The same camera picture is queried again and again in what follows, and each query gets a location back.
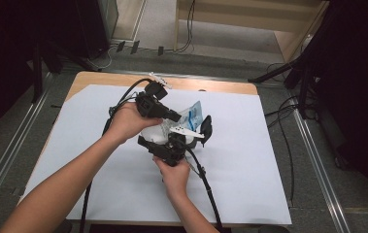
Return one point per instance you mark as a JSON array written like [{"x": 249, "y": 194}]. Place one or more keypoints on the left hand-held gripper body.
[{"x": 149, "y": 103}]

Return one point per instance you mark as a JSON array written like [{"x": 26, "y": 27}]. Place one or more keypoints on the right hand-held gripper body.
[{"x": 172, "y": 152}]

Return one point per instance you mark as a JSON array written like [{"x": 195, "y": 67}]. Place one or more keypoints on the blue and white pouch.
[{"x": 191, "y": 116}]

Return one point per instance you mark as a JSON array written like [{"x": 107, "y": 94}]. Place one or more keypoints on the clear jar with black lid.
[{"x": 207, "y": 127}]

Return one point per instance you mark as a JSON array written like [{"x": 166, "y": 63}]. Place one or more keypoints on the person's right hand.
[{"x": 175, "y": 179}]

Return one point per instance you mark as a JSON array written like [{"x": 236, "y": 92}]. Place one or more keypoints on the person's left hand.
[{"x": 126, "y": 124}]

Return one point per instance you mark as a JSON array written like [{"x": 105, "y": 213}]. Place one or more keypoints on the wooden table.
[{"x": 91, "y": 79}]

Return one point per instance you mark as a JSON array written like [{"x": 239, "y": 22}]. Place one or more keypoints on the white table sheet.
[{"x": 243, "y": 161}]

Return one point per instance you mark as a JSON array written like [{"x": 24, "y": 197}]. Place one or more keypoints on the person's dark clothing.
[{"x": 133, "y": 229}]

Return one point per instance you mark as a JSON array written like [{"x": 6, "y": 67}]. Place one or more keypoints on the dark cabinet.
[{"x": 97, "y": 26}]

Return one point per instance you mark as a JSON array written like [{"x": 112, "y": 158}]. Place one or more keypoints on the black metal stand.
[{"x": 37, "y": 71}]

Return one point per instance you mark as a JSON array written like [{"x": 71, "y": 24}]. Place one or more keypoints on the light wooden furniture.
[{"x": 252, "y": 16}]

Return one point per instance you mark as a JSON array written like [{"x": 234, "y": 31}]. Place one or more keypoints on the black tripod stand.
[{"x": 301, "y": 64}]

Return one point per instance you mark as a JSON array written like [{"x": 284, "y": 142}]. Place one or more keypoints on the small black floor bracket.
[
  {"x": 135, "y": 47},
  {"x": 160, "y": 50},
  {"x": 120, "y": 46}
]

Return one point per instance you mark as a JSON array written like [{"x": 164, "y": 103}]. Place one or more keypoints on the metal floor rail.
[
  {"x": 10, "y": 145},
  {"x": 320, "y": 168}
]

